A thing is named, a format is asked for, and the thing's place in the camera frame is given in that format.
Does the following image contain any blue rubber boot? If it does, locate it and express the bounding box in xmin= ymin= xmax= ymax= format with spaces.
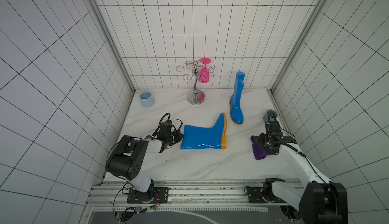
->
xmin=181 ymin=113 xmax=227 ymax=150
xmin=230 ymin=71 xmax=245 ymax=125

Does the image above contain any purple cloth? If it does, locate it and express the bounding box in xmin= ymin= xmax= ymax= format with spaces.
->
xmin=250 ymin=134 xmax=271 ymax=160

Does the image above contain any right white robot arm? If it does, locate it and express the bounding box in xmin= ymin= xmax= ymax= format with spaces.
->
xmin=257 ymin=121 xmax=348 ymax=224

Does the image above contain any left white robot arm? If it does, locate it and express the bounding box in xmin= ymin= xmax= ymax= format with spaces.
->
xmin=105 ymin=119 xmax=184 ymax=202

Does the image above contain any grey-green cup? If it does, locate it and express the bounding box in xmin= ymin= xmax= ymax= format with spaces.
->
xmin=263 ymin=110 xmax=278 ymax=122

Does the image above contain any light blue cup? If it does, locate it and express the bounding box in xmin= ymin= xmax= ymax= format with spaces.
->
xmin=139 ymin=90 xmax=155 ymax=108

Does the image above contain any chrome hook stand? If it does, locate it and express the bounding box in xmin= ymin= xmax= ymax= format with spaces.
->
xmin=176 ymin=60 xmax=206 ymax=106

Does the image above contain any pink hanging brush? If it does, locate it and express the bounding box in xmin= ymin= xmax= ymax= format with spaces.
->
xmin=199 ymin=58 xmax=214 ymax=83

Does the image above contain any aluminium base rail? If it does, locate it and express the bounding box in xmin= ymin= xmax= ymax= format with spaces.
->
xmin=86 ymin=179 xmax=287 ymax=211

